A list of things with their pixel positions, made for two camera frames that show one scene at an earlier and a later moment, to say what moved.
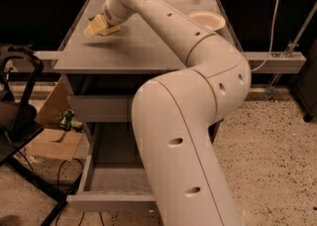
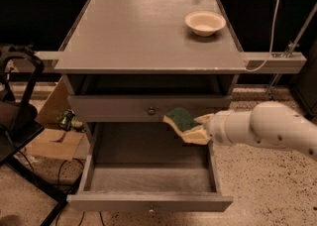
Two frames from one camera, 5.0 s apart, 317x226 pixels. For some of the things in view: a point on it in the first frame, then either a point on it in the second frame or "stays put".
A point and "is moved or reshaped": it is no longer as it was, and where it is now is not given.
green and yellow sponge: x=99 y=26 is moved or reshaped
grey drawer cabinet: x=102 y=72 stays put
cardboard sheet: x=54 y=141 stays put
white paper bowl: x=211 y=19 stays put
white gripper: x=110 y=15 to x=220 y=130
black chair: x=20 y=72 stays put
